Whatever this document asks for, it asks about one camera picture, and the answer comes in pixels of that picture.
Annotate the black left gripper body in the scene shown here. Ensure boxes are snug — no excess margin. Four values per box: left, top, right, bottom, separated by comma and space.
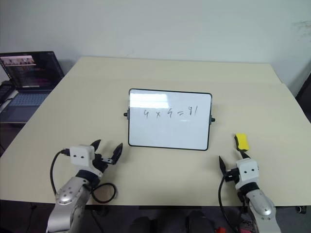
93, 152, 115, 175

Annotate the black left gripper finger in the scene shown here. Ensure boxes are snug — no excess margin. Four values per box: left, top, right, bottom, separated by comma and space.
110, 143, 123, 165
90, 139, 102, 154

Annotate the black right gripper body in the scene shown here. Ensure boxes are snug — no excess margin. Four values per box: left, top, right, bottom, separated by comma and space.
225, 167, 240, 183

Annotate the yellow whiteboard eraser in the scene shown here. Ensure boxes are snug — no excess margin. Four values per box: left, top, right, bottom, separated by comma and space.
233, 133, 251, 152

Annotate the dark rounded shape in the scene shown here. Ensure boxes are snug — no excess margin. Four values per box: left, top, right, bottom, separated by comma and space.
185, 210, 215, 233

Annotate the small black-framed whiteboard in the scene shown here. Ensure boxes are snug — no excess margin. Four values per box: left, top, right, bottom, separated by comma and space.
123, 88, 216, 151

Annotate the open laptop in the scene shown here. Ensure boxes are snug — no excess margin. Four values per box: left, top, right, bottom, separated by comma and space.
0, 50, 65, 123

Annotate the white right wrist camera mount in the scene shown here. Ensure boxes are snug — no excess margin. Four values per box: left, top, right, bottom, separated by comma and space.
234, 159, 259, 189

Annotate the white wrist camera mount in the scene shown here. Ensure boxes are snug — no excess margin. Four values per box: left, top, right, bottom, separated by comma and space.
234, 159, 259, 189
69, 144, 103, 176

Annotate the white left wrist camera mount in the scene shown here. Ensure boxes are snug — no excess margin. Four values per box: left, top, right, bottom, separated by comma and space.
69, 144, 103, 176

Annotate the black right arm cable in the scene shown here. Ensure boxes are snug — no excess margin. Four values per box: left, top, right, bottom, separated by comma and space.
217, 176, 241, 233

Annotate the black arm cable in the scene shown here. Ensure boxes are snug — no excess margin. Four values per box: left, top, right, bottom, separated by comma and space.
217, 176, 241, 233
50, 148, 119, 203

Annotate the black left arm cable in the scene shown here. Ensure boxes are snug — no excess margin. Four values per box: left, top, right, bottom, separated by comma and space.
50, 148, 119, 203

